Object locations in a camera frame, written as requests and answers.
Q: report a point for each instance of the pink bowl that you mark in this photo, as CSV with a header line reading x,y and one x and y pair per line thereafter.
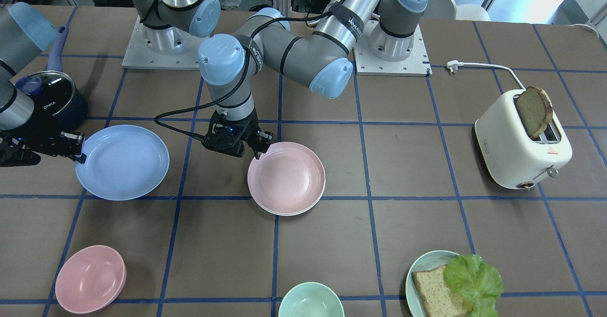
x,y
90,279

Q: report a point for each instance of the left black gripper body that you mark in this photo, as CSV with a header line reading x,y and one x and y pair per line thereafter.
x,y
252,126

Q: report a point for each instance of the white chair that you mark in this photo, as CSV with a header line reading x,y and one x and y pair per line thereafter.
x,y
450,10

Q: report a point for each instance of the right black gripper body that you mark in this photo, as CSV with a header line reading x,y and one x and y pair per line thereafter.
x,y
41,137

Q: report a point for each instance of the dark blue pot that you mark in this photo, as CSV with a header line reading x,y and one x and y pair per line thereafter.
x,y
54,91

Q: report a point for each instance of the pink plate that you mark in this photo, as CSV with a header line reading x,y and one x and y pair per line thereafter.
x,y
286,163

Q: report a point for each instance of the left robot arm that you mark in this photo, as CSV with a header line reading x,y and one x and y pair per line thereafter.
x,y
228,62

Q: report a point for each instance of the bread slice in toaster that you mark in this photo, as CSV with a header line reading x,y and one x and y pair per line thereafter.
x,y
535,110

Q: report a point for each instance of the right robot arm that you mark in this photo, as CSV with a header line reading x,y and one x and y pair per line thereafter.
x,y
26,41

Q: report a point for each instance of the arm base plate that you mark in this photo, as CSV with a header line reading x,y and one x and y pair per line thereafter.
x,y
168,49
378,54

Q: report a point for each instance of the blue plate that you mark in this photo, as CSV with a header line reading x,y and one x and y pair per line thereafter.
x,y
123,162

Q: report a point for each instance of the green bowl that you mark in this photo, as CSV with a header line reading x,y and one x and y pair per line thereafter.
x,y
311,299

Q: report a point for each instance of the cream plate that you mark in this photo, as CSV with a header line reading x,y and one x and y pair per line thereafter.
x,y
287,200

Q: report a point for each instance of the cream toaster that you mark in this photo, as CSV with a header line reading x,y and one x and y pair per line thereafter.
x,y
512,158

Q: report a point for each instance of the bread slice on plate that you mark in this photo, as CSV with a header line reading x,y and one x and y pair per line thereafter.
x,y
437,298

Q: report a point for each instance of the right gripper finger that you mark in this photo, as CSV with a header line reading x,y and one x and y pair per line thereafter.
x,y
79,158

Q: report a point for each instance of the lettuce leaf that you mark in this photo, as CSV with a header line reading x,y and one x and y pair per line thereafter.
x,y
476,282

